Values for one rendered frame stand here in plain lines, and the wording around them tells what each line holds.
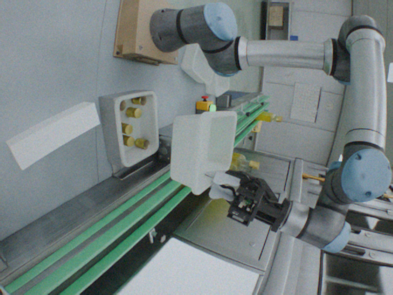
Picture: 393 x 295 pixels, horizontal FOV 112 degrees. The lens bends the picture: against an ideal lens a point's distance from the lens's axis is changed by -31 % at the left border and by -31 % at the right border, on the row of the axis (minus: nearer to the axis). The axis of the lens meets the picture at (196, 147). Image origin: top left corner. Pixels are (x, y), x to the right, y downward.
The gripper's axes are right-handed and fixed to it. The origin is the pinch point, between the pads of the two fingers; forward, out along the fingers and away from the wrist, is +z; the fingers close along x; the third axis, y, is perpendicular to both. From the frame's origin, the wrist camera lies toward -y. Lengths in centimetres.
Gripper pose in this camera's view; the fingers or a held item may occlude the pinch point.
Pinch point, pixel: (210, 176)
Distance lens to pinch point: 49.2
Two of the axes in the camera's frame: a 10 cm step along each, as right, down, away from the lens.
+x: -2.1, 9.1, 3.5
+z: -8.4, -3.5, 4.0
